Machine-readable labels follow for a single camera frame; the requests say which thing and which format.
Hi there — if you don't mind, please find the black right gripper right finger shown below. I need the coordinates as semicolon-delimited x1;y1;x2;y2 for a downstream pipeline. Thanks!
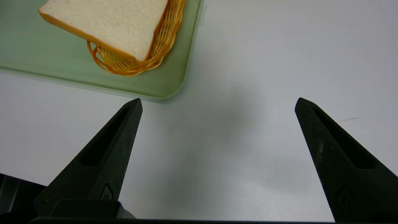
295;97;398;223

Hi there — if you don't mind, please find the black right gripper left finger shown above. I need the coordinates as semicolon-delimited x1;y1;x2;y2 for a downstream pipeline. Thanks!
33;98;143;218

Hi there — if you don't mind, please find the small oval woven basket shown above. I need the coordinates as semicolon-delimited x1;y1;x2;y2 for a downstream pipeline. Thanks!
86;0;186;77

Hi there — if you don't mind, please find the light green plastic tray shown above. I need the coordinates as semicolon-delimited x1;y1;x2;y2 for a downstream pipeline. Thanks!
0;0;206;101

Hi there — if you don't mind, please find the white bread slice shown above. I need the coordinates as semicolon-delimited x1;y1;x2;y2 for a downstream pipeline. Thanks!
38;0;170;62

